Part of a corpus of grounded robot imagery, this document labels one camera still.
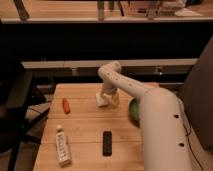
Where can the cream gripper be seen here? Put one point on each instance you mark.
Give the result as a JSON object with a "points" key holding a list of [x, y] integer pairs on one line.
{"points": [[114, 97]]}

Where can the white sponge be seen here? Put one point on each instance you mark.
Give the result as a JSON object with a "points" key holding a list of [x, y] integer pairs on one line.
{"points": [[101, 100]]}

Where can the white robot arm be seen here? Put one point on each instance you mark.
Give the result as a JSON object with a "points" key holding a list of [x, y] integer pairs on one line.
{"points": [[165, 145]]}

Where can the green ceramic bowl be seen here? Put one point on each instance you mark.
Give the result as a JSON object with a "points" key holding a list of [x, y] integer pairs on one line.
{"points": [[134, 110]]}

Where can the black remote control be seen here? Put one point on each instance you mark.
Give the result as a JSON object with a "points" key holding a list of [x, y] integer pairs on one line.
{"points": [[107, 143]]}

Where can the orange carrot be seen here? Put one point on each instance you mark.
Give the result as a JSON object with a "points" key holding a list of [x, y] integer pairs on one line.
{"points": [[65, 106]]}

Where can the white plastic bottle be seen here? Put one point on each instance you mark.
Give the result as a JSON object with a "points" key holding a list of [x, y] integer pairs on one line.
{"points": [[62, 147]]}

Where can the black office chair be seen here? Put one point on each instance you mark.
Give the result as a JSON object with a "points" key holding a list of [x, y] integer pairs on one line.
{"points": [[17, 93]]}

